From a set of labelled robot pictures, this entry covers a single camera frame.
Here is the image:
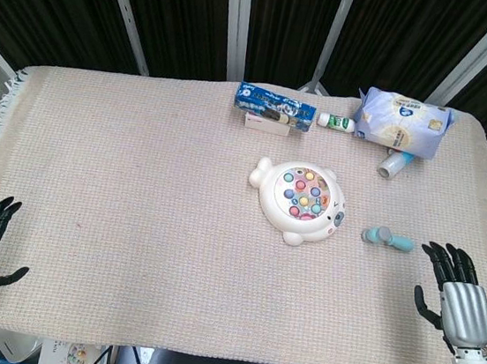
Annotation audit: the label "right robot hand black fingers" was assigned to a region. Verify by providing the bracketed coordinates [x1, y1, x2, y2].
[407, 240, 487, 360]

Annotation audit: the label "teal toy hammer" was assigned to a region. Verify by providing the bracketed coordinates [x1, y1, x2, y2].
[359, 223, 417, 254]

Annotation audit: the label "white fish toy game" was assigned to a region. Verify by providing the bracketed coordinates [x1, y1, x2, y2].
[241, 155, 353, 253]

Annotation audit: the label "white plastic device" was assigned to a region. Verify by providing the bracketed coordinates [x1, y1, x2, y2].
[0, 328, 45, 364]

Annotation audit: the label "colourful printed toy box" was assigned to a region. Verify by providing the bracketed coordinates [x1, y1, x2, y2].
[37, 337, 112, 364]

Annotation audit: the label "grey white cylinder tube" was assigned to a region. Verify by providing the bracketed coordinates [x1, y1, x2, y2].
[376, 147, 419, 183]

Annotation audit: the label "beige woven tablecloth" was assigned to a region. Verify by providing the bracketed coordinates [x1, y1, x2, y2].
[0, 49, 487, 364]

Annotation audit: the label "light blue snack bag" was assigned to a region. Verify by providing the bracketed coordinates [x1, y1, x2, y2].
[347, 84, 461, 164]

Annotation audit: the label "white bottle green label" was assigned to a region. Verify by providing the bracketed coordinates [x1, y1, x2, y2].
[316, 111, 359, 136]

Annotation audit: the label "small white cardboard box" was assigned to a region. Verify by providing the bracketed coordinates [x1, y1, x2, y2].
[243, 110, 292, 138]

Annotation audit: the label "blue cookie box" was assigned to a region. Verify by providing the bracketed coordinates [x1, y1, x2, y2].
[231, 80, 320, 134]

